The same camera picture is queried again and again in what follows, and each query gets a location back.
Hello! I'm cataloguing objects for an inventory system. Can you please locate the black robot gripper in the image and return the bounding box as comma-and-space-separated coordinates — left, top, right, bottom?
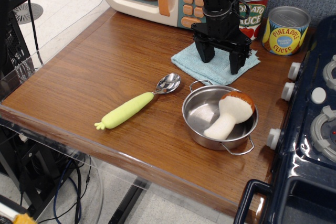
191, 6, 251, 74

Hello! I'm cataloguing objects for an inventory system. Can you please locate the light blue cloth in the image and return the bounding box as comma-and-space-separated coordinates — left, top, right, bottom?
171, 43, 260, 85

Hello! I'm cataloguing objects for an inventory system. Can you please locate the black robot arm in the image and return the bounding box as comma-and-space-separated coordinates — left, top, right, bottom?
191, 0, 251, 74

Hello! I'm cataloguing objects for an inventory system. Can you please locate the plush brown white mushroom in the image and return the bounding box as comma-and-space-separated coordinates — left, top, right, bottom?
204, 91, 255, 140

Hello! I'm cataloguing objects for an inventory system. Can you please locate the pineapple slices can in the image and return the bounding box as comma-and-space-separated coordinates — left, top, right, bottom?
262, 6, 311, 56

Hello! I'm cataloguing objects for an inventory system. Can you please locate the tomato sauce can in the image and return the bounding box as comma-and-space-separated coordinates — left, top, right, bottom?
239, 0, 268, 40

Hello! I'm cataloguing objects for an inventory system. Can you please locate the black table leg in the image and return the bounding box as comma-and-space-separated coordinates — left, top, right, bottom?
108, 185, 143, 224

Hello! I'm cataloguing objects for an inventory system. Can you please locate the dark blue toy stove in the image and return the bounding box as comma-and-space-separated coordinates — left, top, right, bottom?
234, 16, 335, 223

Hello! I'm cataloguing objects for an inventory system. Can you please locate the round floor vent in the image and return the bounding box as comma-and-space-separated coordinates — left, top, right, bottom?
13, 3, 44, 25

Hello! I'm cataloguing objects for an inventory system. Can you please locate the clear acrylic table guard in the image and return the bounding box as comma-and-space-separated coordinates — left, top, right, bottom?
0, 0, 237, 224

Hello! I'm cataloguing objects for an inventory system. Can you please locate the black side desk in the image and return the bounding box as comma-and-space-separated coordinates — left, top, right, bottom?
1, 0, 30, 76

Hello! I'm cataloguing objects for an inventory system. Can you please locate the spoon with green handle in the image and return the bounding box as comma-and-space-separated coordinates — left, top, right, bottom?
94, 73, 181, 130

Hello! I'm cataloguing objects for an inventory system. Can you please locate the blue cable under table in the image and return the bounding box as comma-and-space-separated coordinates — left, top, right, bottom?
53, 158, 82, 224

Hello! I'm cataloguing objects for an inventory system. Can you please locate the black cable under table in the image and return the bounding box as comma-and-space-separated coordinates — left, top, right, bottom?
38, 155, 92, 224

